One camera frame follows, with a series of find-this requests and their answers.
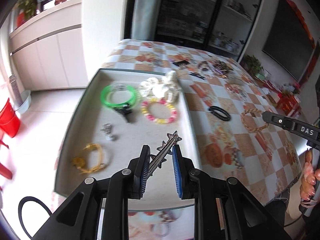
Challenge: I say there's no pink yellow beaded bracelet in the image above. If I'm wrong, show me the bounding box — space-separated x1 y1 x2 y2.
140 98 179 125

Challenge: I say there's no tan braided bracelet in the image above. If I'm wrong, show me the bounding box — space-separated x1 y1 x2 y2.
240 108 271 133

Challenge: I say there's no silver charm with bead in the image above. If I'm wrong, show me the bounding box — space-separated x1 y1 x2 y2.
100 123 117 141

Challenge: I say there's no yellow cord hair tie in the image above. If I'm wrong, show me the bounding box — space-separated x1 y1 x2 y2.
71 142 107 175

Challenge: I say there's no black claw hair clip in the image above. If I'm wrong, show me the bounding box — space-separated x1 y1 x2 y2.
114 104 133 123

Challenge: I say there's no white polka dot scrunchie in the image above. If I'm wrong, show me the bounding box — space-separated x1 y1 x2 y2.
138 70 180 103

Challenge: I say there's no green plastic bangle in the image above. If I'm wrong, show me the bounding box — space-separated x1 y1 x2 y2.
100 83 137 108

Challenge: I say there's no person right hand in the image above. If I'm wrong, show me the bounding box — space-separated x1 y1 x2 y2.
300 148 319 208

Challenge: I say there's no grey shallow tray box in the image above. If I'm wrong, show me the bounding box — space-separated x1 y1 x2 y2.
54 69 201 197

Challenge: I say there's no checkered floral tablecloth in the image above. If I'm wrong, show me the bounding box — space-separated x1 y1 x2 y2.
100 38 303 240

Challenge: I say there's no potted green plant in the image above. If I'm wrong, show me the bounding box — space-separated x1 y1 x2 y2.
242 55 263 76

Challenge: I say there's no small black hair clip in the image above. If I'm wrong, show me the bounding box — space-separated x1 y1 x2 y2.
189 72 206 80

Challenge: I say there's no black bow hair clip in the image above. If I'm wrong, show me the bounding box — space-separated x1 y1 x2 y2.
173 60 190 67

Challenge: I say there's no red plastic chair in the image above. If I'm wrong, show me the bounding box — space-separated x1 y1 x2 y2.
0 139 13 180

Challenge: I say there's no red plastic bucket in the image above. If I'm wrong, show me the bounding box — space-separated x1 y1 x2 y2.
0 99 21 138

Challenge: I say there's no white low cabinet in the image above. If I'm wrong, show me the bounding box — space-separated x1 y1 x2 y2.
9 0 88 90

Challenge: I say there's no dark glass display cabinet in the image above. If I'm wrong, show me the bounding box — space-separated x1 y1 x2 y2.
155 0 262 61

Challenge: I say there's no yellow flower plant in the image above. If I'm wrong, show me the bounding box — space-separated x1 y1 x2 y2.
17 0 37 20

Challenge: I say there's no black spiral hair tie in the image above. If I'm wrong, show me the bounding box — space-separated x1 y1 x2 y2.
208 105 232 123

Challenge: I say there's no black wall television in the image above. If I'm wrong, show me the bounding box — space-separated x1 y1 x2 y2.
263 0 315 81

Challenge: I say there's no brown beaded bracelet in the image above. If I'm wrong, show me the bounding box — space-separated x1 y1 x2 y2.
198 61 211 73

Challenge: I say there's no black cable loop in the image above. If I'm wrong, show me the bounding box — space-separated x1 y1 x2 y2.
17 195 53 239

